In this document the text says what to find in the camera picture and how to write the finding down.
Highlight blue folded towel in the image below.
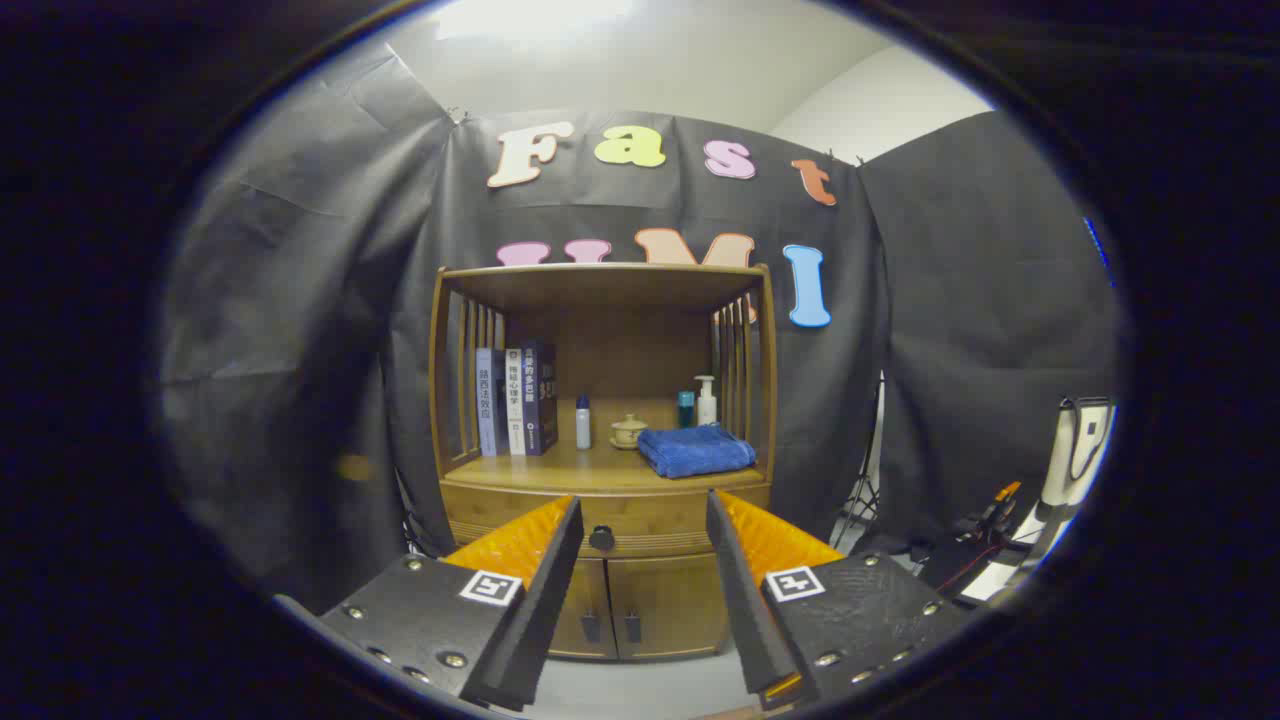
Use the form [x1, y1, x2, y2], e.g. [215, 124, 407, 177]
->
[637, 423, 758, 480]

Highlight white bag black straps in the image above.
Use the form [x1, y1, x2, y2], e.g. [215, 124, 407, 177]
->
[1040, 397, 1116, 511]

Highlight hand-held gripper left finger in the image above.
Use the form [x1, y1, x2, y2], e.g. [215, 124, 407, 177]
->
[318, 495, 585, 713]

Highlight wooden cabinet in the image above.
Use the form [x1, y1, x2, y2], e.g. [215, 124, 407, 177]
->
[428, 262, 779, 663]

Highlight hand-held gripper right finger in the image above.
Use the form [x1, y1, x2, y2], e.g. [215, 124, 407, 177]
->
[706, 489, 976, 711]

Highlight dark blue book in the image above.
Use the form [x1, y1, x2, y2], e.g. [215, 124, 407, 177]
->
[520, 340, 559, 457]

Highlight white spine book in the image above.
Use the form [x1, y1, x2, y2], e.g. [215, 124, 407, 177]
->
[504, 348, 527, 457]

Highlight wooden cabinet door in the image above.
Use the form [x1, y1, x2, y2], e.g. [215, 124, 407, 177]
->
[606, 553, 731, 661]
[545, 557, 619, 661]

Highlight wooden countertop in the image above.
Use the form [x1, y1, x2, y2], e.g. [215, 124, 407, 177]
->
[445, 430, 771, 496]

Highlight black equipment orange clip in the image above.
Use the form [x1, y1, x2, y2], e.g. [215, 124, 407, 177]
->
[920, 480, 1031, 596]

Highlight light stand tripod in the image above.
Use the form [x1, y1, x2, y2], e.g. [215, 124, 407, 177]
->
[830, 375, 886, 551]

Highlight light blue book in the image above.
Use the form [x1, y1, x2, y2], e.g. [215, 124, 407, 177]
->
[475, 347, 511, 458]

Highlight wooden drawer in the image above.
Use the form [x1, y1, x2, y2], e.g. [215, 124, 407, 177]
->
[440, 482, 773, 559]

